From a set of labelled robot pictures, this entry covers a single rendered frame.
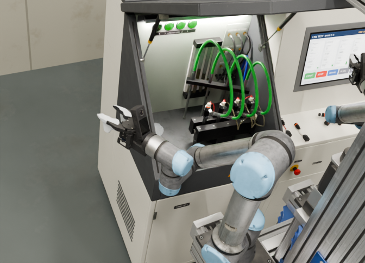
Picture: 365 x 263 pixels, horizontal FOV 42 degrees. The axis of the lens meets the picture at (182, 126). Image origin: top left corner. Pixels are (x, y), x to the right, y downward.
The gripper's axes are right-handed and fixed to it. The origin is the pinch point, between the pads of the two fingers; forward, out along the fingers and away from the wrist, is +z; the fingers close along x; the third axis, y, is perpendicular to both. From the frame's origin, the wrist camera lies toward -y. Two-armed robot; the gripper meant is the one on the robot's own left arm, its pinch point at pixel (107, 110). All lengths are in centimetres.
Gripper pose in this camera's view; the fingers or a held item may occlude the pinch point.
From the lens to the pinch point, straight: 165.2
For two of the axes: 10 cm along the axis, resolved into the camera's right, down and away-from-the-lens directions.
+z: -7.9, -4.9, 3.8
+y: -2.0, 7.8, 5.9
